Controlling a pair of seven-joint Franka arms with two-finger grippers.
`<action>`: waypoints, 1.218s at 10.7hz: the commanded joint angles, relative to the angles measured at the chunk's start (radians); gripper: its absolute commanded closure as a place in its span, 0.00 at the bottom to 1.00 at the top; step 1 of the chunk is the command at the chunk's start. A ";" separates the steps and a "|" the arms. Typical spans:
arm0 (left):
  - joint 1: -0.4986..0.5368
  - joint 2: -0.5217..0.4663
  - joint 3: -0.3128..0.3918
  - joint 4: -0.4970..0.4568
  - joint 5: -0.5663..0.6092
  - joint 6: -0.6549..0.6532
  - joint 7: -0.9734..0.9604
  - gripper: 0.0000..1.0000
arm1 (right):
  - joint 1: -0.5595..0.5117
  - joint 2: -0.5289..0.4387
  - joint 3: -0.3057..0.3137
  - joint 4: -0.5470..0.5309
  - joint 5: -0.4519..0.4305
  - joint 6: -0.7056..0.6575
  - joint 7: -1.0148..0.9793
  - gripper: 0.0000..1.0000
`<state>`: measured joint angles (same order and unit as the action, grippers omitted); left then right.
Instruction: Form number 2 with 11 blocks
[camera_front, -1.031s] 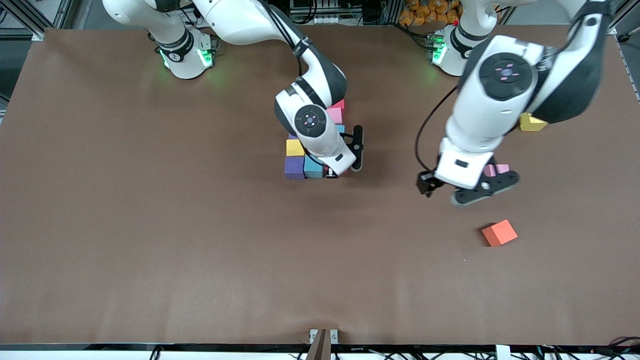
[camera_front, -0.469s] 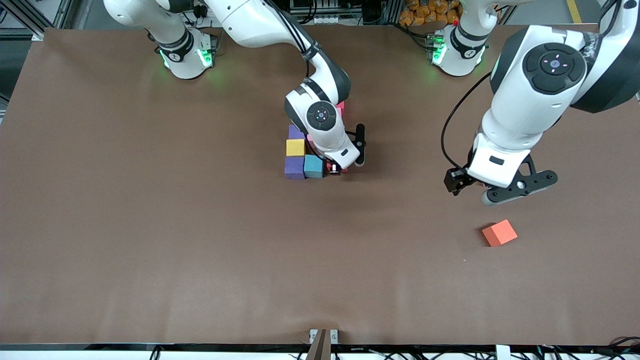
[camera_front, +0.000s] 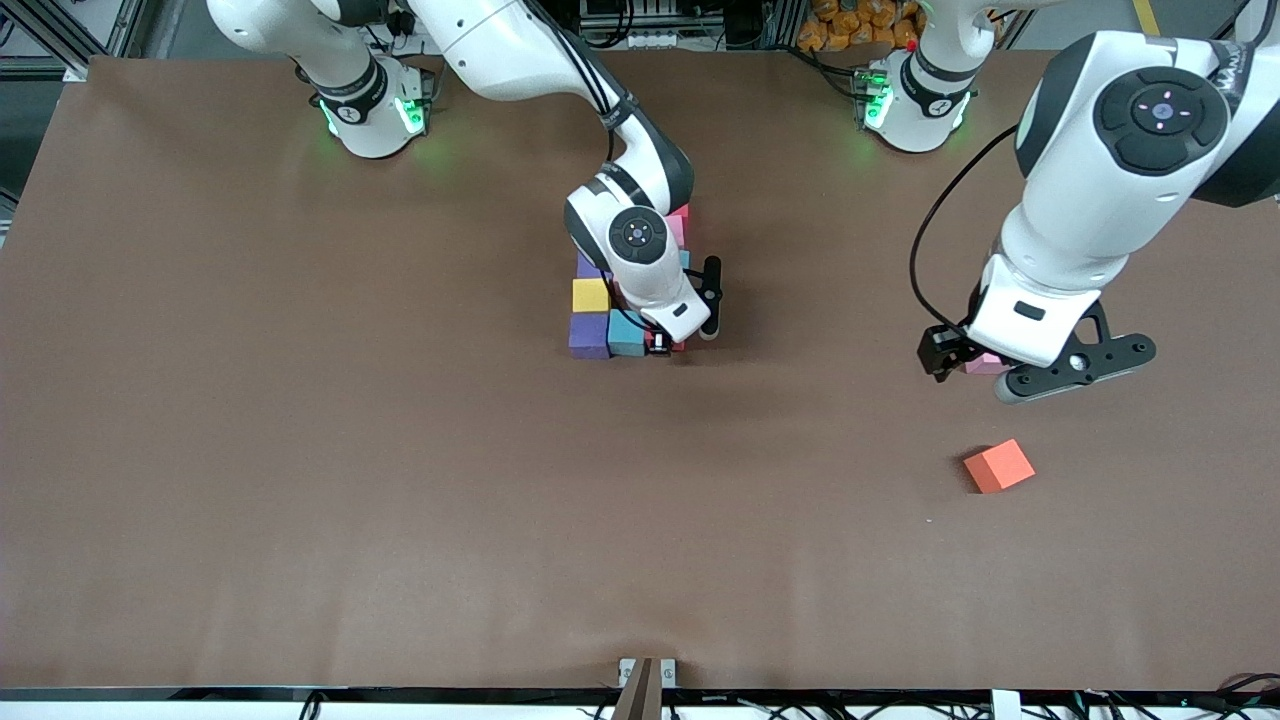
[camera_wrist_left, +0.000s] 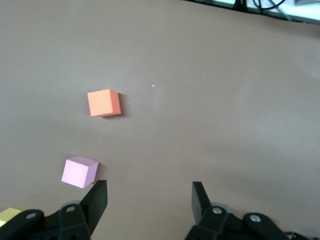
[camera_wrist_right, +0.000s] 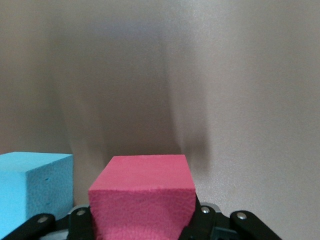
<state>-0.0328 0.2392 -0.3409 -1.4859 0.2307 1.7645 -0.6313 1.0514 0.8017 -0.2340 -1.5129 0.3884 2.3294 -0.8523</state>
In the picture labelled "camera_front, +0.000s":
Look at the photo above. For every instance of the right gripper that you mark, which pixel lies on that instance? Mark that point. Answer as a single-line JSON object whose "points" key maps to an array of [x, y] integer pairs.
{"points": [[659, 343]]}

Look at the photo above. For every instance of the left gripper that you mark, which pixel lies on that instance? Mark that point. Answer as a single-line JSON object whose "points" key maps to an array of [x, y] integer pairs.
{"points": [[941, 350]]}

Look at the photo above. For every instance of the purple foam cube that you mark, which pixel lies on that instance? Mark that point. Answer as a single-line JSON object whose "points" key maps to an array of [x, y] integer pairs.
{"points": [[588, 335], [585, 268]]}

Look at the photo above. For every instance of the yellow foam cube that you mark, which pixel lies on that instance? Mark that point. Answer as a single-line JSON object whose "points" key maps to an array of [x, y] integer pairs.
{"points": [[590, 295]]}

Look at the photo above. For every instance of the orange foam cube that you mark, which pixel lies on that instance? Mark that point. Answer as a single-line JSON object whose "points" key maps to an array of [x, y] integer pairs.
{"points": [[1000, 466]]}

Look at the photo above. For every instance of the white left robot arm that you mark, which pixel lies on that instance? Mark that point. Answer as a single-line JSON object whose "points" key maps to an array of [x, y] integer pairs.
{"points": [[1100, 180]]}

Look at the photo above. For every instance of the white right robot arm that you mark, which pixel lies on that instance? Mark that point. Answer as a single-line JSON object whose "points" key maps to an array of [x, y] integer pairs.
{"points": [[500, 50]]}

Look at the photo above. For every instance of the brown table cover sheet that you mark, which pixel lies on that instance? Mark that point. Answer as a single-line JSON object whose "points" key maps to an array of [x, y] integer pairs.
{"points": [[600, 550]]}

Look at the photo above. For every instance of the orange snack bags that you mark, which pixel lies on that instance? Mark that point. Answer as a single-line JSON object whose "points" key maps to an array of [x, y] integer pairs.
{"points": [[845, 25]]}

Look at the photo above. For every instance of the white table edge block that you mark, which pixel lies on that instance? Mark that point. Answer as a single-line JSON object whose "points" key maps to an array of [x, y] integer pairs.
{"points": [[1005, 705]]}

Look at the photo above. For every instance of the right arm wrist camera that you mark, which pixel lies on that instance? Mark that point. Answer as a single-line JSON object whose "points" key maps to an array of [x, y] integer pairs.
{"points": [[711, 290]]}

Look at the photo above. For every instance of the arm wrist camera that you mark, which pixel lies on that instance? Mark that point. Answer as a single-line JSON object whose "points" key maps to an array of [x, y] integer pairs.
{"points": [[1085, 362], [711, 290]]}

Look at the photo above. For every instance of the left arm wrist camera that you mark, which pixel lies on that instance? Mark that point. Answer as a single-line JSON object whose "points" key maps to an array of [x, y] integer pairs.
{"points": [[1085, 362]]}

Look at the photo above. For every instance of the metal table edge bracket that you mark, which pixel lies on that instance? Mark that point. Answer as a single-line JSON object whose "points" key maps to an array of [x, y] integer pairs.
{"points": [[647, 685]]}

